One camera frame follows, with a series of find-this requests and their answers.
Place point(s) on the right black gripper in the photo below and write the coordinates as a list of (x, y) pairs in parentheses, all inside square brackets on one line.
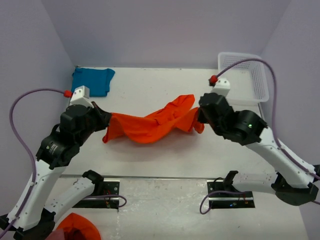
[(201, 117)]

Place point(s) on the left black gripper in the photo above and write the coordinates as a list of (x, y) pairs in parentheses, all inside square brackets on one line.
[(104, 117)]

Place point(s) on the orange t shirt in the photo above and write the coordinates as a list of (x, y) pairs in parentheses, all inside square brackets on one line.
[(177, 114)]

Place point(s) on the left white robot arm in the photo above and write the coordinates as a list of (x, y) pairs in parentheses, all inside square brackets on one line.
[(34, 217)]

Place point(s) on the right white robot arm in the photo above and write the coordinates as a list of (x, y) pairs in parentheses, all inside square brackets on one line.
[(293, 181)]

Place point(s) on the folded blue t shirt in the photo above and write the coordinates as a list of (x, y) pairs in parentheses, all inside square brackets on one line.
[(97, 80)]

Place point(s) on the white plastic basket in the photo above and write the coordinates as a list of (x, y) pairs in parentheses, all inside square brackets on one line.
[(248, 82)]

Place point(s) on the orange cloth in pile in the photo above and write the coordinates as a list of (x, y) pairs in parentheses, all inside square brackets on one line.
[(77, 227)]

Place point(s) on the pink cloth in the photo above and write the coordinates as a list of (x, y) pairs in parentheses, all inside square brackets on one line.
[(58, 234)]

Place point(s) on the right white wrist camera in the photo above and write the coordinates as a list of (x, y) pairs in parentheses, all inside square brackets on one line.
[(222, 87)]

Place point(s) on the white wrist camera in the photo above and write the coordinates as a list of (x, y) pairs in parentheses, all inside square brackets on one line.
[(81, 96), (222, 87)]

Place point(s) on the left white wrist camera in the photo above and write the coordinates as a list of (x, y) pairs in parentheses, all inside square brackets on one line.
[(81, 96)]

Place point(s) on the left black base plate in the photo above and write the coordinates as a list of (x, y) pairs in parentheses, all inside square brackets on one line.
[(109, 187)]

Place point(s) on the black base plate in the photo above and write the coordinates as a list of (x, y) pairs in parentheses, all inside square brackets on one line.
[(228, 200), (109, 187)]

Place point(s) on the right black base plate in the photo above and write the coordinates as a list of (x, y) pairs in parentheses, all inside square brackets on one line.
[(228, 200)]

